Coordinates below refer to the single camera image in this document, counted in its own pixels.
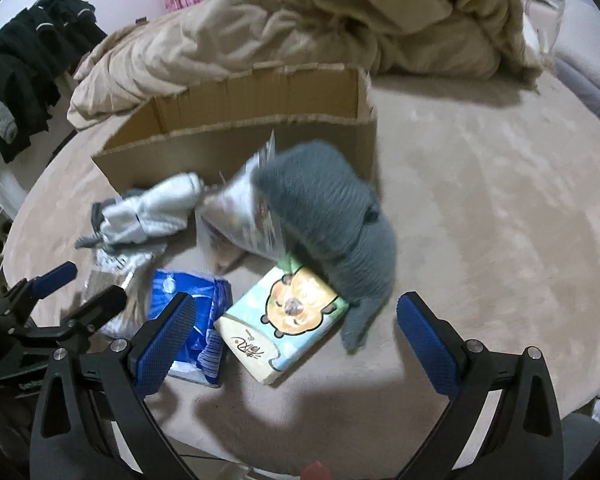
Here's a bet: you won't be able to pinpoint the blue tissue pack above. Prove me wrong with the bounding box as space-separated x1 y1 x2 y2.
147 270 233 388

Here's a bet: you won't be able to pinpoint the clear bag with comb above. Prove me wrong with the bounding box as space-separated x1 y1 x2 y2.
81 243 166 339

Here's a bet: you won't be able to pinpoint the grey grip sock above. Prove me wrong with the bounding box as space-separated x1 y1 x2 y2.
74 188 144 249

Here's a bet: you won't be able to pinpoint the white sock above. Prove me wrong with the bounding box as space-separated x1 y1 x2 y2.
99 172 204 245

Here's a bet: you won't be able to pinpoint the bear print tissue pack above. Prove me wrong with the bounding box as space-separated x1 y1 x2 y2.
214 256 349 386

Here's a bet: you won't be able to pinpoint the clear plastic snack bag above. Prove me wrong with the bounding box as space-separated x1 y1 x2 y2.
195 136 285 275

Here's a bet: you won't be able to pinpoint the grey knitted hat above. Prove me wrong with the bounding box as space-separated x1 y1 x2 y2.
252 141 396 353

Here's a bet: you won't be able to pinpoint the black hanging clothes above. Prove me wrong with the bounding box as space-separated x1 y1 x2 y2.
0 0 106 164

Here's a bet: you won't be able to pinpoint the cardboard box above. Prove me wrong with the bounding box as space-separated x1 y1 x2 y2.
93 64 377 193

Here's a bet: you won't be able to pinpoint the grey pillow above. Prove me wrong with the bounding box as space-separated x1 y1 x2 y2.
555 58 600 120

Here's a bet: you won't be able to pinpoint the embroidered white pillow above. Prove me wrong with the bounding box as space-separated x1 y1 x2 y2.
521 0 600 91

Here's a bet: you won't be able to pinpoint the beige plush blanket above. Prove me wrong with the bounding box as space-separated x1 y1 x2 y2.
67 0 542 129

